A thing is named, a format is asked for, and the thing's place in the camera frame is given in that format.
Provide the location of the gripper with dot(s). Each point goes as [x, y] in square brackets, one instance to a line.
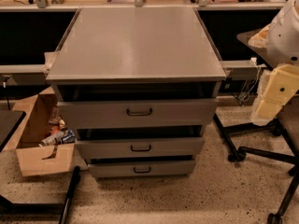
[284, 37]

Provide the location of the grey top drawer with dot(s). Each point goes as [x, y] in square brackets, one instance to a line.
[131, 114]

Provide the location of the grey drawer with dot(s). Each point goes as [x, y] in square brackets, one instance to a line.
[135, 148]
[131, 114]
[144, 168]

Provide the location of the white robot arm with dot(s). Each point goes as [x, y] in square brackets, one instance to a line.
[282, 35]

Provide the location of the grey bottom drawer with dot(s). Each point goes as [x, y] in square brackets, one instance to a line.
[144, 168]

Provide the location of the grey drawer cabinet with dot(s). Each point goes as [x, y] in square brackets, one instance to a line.
[135, 54]

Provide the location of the grey middle drawer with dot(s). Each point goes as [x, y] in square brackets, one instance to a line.
[135, 148]

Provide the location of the open cardboard box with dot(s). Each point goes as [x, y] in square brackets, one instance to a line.
[33, 159]

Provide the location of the trash items in box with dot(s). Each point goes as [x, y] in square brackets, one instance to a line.
[59, 133]

